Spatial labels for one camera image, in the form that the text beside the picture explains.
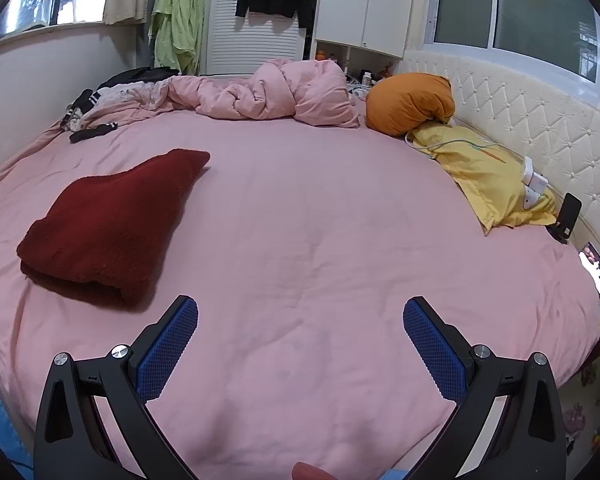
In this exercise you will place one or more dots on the white power adapter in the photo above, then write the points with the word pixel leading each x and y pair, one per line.
pixel 534 180

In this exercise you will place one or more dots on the patterned floor mat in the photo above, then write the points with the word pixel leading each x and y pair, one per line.
pixel 585 410

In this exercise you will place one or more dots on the orange pillow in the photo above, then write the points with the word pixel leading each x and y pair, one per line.
pixel 405 102

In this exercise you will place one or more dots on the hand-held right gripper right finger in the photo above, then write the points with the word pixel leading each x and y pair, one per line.
pixel 435 350

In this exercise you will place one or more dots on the black clothes pile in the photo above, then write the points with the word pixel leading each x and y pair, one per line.
pixel 140 75

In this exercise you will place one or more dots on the person's right hand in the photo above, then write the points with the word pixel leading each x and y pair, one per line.
pixel 310 472

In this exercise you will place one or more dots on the pink duvet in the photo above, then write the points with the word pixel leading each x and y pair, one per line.
pixel 290 90

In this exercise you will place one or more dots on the lit smartphone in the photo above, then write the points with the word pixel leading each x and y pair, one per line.
pixel 597 267

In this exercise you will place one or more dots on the green hanging garment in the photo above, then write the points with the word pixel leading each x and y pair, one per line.
pixel 177 10

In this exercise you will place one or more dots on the dark red knit sweater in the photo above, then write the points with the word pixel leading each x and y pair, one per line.
pixel 105 220

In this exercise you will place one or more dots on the white louvered door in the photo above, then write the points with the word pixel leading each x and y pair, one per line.
pixel 260 45

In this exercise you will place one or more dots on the white framed window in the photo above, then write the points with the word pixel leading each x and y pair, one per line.
pixel 530 5

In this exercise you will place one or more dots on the black sock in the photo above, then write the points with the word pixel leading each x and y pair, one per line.
pixel 87 135

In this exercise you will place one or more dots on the yellow pillow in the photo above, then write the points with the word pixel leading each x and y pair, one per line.
pixel 480 175

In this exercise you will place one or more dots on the white cabinet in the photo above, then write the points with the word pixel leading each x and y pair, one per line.
pixel 370 5

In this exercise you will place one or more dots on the white tufted headboard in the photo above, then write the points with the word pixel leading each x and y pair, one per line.
pixel 530 110

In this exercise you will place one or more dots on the pink bed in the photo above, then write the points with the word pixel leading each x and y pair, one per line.
pixel 305 235

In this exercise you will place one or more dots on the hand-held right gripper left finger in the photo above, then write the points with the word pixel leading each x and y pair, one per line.
pixel 167 350

